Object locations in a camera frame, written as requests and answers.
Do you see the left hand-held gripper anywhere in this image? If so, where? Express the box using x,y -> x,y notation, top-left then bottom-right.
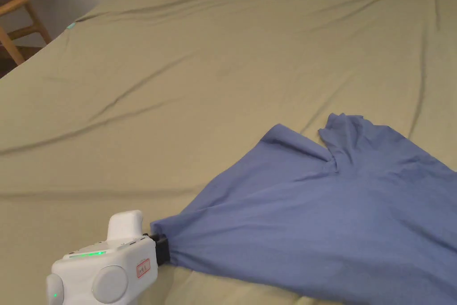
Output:
46,210 -> 171,305

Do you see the blue shirt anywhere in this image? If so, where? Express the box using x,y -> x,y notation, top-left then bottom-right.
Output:
150,112 -> 457,305

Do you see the bed with beige sheet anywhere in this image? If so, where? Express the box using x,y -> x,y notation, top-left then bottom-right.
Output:
0,0 -> 457,305

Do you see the wooden chair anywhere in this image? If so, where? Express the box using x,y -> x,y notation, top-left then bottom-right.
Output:
0,0 -> 53,66

